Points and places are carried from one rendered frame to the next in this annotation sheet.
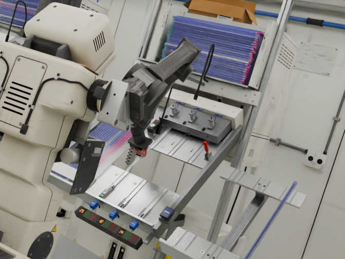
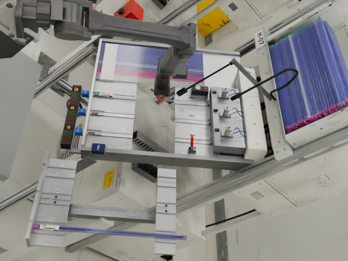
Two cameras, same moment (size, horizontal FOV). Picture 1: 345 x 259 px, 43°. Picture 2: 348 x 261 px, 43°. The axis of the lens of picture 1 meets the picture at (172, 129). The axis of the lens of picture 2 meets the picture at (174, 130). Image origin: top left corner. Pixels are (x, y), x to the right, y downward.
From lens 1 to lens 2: 1.00 m
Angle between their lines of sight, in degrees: 31
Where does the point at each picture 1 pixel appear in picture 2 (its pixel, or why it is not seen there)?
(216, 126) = (228, 138)
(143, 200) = (109, 126)
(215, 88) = (272, 112)
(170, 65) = (121, 27)
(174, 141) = (195, 116)
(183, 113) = (228, 104)
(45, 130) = not seen: outside the picture
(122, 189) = (113, 104)
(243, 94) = (278, 139)
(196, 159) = (183, 143)
